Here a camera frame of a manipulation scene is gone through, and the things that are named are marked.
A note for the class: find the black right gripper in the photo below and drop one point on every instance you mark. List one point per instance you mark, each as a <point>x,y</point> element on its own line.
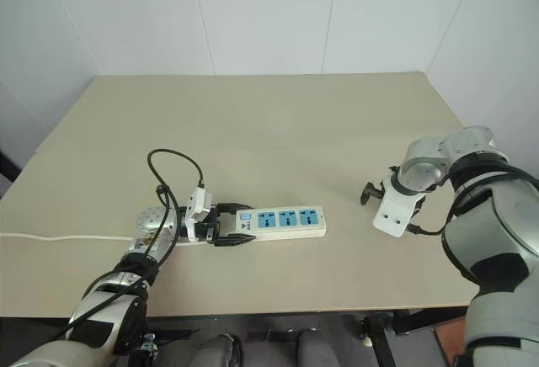
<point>418,207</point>

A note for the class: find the black table frame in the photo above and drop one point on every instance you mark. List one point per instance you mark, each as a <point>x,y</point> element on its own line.
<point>421,318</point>

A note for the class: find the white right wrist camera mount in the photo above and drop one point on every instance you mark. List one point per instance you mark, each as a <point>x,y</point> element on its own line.
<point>393,207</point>

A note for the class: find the small metal bracket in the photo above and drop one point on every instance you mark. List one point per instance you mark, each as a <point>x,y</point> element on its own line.
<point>149,342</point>

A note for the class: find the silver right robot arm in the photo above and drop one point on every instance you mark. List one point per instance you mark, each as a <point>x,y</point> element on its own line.
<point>492,215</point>

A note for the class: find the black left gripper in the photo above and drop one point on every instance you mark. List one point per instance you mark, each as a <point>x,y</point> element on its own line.
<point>208,229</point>

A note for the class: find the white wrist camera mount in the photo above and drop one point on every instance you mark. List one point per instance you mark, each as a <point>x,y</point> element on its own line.
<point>198,200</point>
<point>393,207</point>

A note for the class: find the white power strip blue sockets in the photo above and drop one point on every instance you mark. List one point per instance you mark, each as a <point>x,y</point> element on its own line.
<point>290,232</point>

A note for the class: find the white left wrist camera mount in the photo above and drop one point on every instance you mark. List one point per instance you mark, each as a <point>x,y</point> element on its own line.
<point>198,200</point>

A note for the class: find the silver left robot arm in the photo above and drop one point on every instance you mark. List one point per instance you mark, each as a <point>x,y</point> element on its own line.
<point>101,312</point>

